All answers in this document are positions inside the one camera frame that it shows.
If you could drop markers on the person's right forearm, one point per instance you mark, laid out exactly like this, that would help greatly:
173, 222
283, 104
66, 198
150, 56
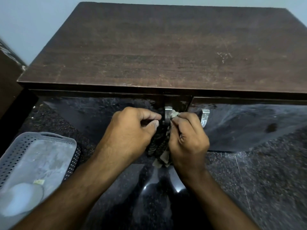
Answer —
215, 203

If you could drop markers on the small yellow sponge piece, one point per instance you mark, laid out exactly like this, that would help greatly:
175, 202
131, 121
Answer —
39, 182

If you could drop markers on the person's right hand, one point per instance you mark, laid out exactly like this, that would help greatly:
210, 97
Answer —
192, 143

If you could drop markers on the white perforated plastic basket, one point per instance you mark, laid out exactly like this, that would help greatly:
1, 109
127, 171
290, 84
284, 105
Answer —
48, 153

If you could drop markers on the brown wooden cabinet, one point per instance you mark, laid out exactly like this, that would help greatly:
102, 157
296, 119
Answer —
168, 45

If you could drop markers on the white spray bottle black nozzle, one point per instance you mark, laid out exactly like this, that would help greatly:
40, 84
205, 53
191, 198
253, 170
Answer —
19, 198

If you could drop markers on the person's left forearm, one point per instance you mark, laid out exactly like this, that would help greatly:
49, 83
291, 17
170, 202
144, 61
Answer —
76, 194

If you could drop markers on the person's left hand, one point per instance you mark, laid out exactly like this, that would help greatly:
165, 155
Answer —
124, 136

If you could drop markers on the grey cleaning cloth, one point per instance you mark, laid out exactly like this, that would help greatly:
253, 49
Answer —
160, 146

